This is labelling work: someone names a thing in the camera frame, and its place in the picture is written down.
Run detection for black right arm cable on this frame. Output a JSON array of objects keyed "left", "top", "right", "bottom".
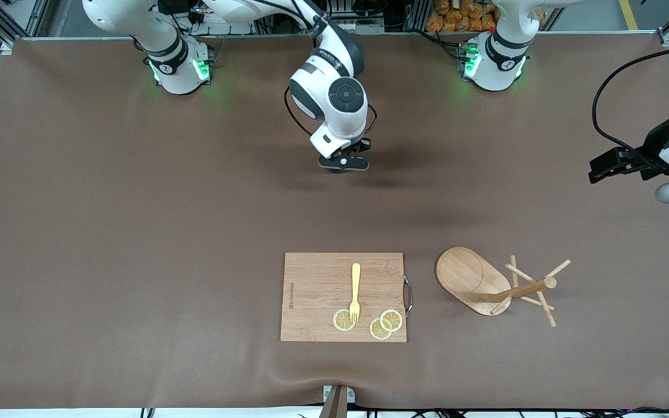
[{"left": 284, "top": 87, "right": 379, "bottom": 137}]

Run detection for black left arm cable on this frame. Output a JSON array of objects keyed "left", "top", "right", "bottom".
[{"left": 593, "top": 41, "right": 669, "bottom": 169}]

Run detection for wooden mug rack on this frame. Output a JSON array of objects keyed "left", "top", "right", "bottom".
[{"left": 435, "top": 247, "right": 571, "bottom": 327}]

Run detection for orange bagged goods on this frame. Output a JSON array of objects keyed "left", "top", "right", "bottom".
[{"left": 426, "top": 0, "right": 501, "bottom": 33}]

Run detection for bamboo cutting board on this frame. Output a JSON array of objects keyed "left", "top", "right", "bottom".
[{"left": 280, "top": 252, "right": 414, "bottom": 343}]

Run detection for metal table edge bracket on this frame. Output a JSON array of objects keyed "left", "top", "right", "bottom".
[{"left": 320, "top": 384, "right": 356, "bottom": 418}]

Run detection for brown table mat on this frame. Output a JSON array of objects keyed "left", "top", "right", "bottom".
[{"left": 0, "top": 32, "right": 669, "bottom": 410}]

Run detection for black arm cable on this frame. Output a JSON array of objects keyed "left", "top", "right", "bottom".
[
  {"left": 284, "top": 87, "right": 379, "bottom": 137},
  {"left": 593, "top": 41, "right": 669, "bottom": 169}
]

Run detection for yellow plastic fork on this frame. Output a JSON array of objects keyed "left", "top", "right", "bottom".
[{"left": 349, "top": 262, "right": 362, "bottom": 324}]

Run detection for white power strip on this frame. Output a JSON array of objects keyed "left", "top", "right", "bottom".
[{"left": 192, "top": 6, "right": 254, "bottom": 35}]

